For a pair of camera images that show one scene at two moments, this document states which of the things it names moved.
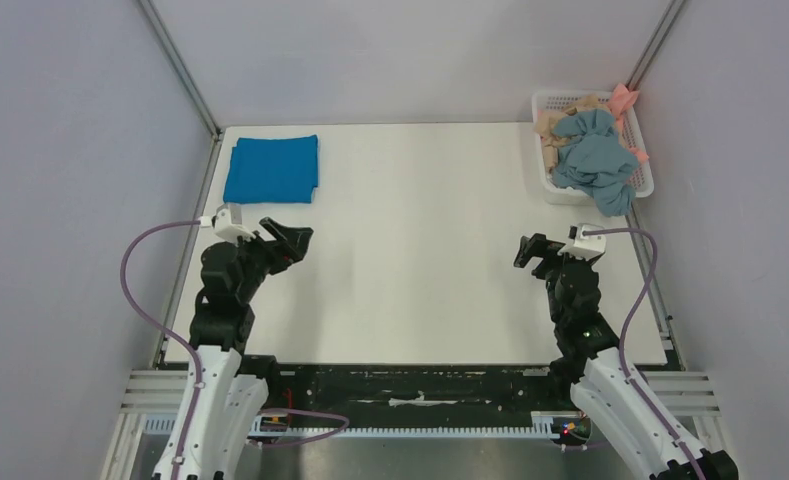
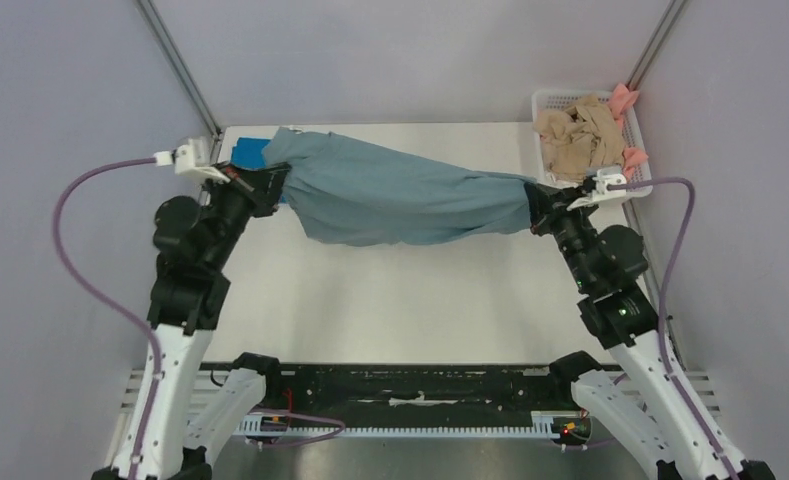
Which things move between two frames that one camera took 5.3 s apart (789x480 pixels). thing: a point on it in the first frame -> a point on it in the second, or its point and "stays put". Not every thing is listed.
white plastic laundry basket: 545,100 stays put
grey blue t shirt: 594,163 -> 346,192
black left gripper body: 267,259 -> 258,201
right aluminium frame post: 654,46 stays put
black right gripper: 553,255 -> 548,212
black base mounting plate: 412,389 stays put
